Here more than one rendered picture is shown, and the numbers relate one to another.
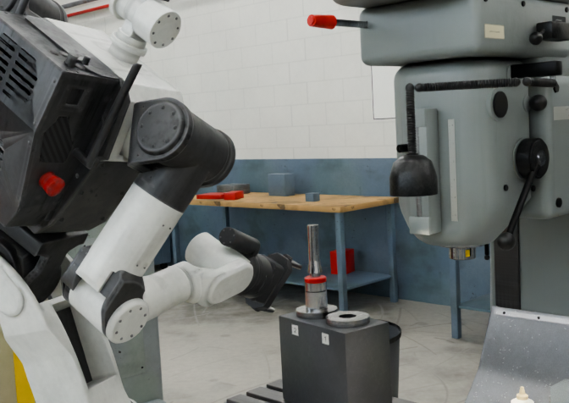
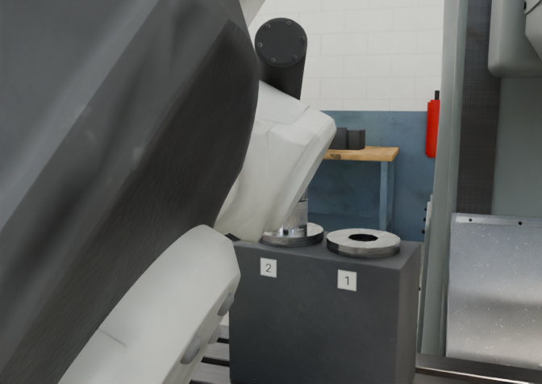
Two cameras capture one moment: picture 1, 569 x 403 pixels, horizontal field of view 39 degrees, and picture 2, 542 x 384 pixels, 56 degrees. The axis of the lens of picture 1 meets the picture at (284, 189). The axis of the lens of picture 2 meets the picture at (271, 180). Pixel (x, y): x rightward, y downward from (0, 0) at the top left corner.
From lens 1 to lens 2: 1.17 m
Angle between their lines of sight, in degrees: 27
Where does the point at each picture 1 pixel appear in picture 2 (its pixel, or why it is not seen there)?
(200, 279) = (267, 152)
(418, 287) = not seen: hidden behind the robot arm
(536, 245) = (521, 134)
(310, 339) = (306, 282)
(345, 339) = (400, 278)
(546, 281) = (531, 178)
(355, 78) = not seen: hidden behind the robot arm
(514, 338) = (490, 249)
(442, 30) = not seen: outside the picture
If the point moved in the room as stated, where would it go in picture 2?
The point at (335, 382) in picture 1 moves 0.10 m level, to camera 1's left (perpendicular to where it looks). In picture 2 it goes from (366, 353) to (289, 374)
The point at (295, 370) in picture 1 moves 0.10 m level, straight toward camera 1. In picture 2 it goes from (262, 334) to (302, 371)
